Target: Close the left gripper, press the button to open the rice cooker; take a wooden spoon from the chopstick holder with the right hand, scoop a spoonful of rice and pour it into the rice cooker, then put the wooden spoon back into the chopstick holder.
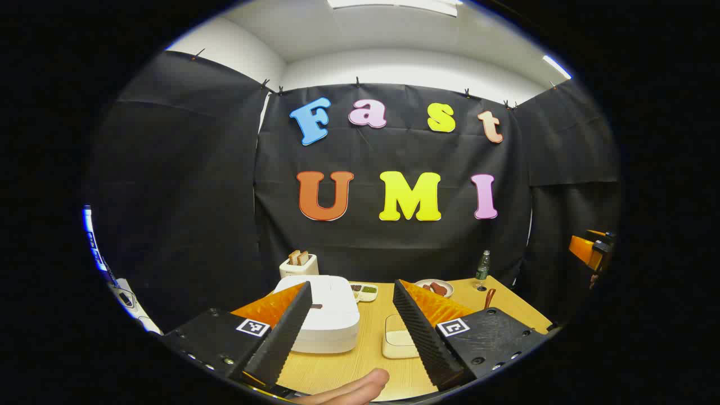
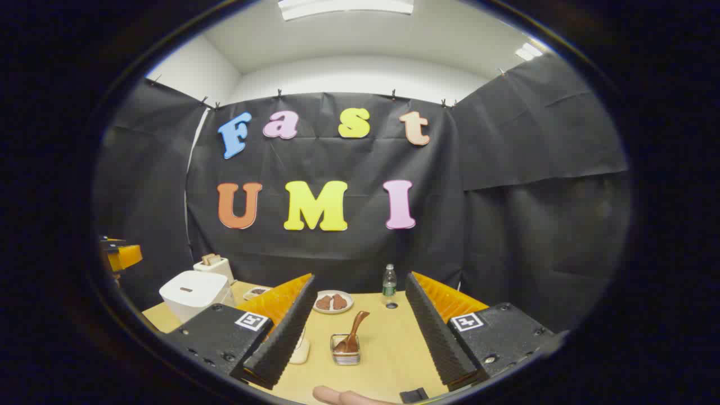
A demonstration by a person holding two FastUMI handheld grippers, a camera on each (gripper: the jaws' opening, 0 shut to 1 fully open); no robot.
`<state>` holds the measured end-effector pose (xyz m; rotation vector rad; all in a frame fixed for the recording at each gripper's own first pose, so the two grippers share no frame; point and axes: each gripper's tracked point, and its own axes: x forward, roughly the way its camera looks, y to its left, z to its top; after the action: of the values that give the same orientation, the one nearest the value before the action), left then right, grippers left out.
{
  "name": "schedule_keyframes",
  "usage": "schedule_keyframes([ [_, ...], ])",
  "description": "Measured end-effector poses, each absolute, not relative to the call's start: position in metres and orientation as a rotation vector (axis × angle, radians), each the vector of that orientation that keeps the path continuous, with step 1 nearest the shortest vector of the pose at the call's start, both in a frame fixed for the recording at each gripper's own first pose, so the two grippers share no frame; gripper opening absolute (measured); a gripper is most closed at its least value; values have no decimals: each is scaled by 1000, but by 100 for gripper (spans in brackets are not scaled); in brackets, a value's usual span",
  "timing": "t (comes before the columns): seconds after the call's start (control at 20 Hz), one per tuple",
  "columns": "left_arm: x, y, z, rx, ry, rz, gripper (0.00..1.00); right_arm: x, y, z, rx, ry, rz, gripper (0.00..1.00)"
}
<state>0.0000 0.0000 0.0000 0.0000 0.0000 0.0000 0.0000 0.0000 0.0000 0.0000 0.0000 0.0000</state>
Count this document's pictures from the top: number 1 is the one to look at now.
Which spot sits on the white rice cooker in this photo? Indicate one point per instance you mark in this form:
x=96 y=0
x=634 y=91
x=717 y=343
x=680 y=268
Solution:
x=332 y=318

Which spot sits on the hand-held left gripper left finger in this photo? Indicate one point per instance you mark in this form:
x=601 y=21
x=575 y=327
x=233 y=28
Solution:
x=281 y=343

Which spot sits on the white round plate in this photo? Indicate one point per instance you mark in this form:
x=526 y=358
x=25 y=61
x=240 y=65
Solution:
x=444 y=295

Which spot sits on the toast slice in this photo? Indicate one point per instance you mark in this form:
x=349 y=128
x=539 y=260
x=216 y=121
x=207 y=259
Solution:
x=304 y=259
x=294 y=257

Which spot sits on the white divided dish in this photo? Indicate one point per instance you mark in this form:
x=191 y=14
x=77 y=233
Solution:
x=364 y=295

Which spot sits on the white toaster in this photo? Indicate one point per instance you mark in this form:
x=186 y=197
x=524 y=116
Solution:
x=306 y=271

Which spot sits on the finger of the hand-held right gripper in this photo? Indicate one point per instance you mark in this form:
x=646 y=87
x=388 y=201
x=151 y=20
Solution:
x=580 y=250

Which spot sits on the blue lit panel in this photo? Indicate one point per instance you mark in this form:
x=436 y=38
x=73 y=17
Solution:
x=90 y=236

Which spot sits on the brown wooden spoon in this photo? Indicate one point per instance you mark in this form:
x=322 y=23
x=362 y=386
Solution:
x=490 y=298

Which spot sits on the black backdrop cloth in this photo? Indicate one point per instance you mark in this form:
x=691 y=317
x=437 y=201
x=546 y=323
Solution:
x=394 y=247

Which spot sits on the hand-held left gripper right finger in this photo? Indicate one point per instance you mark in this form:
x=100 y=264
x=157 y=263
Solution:
x=424 y=343

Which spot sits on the clear plastic tray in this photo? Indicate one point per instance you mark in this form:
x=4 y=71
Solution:
x=396 y=323

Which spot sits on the ceiling light panel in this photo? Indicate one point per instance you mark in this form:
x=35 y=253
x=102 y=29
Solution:
x=557 y=66
x=394 y=4

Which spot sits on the green label water bottle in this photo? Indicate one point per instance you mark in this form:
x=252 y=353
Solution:
x=482 y=269

